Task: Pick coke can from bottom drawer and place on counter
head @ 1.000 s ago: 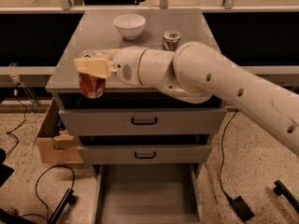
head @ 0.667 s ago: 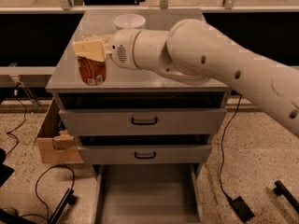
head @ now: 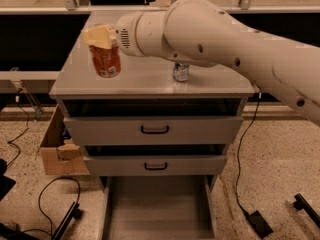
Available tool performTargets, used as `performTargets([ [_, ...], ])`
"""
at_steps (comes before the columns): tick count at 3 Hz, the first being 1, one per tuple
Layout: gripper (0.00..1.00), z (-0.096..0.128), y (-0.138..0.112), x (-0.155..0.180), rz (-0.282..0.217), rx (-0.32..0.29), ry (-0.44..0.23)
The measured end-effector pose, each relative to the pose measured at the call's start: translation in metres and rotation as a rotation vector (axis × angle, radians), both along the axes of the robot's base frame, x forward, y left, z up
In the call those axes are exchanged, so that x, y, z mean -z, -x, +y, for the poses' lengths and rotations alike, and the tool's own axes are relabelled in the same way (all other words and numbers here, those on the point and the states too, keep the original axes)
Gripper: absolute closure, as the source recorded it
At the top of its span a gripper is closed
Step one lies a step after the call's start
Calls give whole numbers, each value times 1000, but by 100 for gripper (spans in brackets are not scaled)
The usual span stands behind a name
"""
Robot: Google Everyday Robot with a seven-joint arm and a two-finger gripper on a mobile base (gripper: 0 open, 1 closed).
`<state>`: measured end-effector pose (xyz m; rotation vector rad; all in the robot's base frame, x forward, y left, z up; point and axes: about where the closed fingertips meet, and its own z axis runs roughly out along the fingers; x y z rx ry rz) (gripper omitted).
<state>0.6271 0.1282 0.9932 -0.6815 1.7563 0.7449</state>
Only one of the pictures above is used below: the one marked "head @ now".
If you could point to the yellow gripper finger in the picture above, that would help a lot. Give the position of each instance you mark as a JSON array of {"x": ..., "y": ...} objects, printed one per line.
[{"x": 101, "y": 36}]

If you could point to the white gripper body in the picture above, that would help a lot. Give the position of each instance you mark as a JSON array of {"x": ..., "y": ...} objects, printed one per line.
[{"x": 125, "y": 37}]

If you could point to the red coke can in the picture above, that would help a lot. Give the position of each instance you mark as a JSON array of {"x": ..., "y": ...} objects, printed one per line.
[{"x": 106, "y": 61}]

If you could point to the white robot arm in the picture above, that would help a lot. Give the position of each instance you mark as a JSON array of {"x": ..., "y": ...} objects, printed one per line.
[{"x": 197, "y": 32}]

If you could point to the silver blue tall can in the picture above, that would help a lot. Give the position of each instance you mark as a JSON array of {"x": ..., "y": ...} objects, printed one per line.
[{"x": 181, "y": 72}]

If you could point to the grey drawer cabinet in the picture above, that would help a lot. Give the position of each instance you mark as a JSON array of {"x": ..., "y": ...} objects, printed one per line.
[{"x": 145, "y": 87}]

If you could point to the grey top drawer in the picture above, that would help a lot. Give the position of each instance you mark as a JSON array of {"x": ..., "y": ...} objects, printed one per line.
[{"x": 100, "y": 131}]

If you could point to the grey middle drawer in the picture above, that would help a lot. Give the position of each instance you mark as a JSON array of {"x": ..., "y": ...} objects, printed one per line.
[{"x": 134, "y": 165}]

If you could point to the grey open bottom drawer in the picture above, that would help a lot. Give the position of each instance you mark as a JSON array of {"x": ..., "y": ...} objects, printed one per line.
[{"x": 158, "y": 208}]

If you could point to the brown cardboard box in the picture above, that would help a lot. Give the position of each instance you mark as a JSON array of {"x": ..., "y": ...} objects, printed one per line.
[{"x": 60, "y": 156}]

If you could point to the black stand leg left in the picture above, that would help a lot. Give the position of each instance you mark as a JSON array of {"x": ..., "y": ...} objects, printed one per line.
[{"x": 73, "y": 213}]

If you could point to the black stand leg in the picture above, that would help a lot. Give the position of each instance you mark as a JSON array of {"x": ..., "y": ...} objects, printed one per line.
[
  {"x": 301, "y": 204},
  {"x": 73, "y": 213}
]

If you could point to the black power adapter brick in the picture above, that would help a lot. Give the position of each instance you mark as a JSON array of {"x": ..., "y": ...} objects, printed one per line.
[{"x": 259, "y": 224}]

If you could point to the black stand leg right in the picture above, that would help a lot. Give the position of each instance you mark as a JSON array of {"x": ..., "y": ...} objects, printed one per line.
[{"x": 301, "y": 204}]

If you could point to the black top drawer handle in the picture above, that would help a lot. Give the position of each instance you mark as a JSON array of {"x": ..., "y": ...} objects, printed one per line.
[{"x": 154, "y": 131}]

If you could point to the black drawer handle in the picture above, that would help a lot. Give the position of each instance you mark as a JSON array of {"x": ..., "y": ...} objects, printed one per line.
[
  {"x": 155, "y": 167},
  {"x": 154, "y": 131}
]

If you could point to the black middle drawer handle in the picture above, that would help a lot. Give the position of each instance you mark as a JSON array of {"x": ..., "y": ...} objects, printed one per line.
[{"x": 155, "y": 167}]

